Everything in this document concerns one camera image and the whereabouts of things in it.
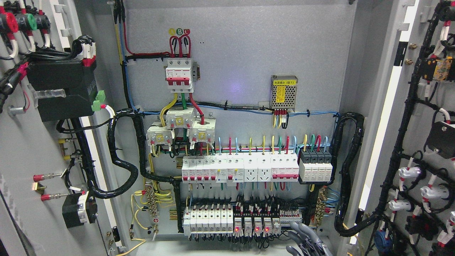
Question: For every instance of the red white main breaker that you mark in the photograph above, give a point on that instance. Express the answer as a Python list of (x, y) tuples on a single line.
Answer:
[(180, 75)]

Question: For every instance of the red white circuit breaker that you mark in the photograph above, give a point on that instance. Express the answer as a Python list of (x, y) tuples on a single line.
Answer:
[(284, 167)]

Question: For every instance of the black digital power meter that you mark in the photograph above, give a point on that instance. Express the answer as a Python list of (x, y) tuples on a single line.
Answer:
[(67, 88)]

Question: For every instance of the grey cabinet door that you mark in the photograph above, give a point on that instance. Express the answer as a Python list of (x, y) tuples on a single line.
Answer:
[(402, 199), (29, 147)]

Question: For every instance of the grey black robot hand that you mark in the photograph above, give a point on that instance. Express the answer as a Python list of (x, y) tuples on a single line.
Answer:
[(307, 241)]

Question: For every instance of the white lower breaker row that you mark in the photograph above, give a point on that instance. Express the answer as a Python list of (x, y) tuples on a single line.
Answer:
[(208, 220)]

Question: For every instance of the brass right terminal bar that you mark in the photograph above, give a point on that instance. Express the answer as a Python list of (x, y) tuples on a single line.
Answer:
[(320, 206)]

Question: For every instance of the perforated metal power supply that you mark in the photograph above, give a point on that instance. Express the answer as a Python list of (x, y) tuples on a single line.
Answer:
[(283, 91)]

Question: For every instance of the white small breaker row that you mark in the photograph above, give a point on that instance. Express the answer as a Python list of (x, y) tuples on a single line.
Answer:
[(216, 168)]

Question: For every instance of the white current transformers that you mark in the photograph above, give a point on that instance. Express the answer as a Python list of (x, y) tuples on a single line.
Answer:
[(181, 122)]

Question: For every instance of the row of relay modules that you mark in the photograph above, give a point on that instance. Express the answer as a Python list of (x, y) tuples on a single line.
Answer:
[(266, 220)]

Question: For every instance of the brass left ground bar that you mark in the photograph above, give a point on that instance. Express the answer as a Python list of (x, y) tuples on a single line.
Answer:
[(152, 207)]

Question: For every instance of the black white surge protector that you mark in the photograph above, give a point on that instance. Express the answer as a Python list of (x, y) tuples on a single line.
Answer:
[(315, 167)]

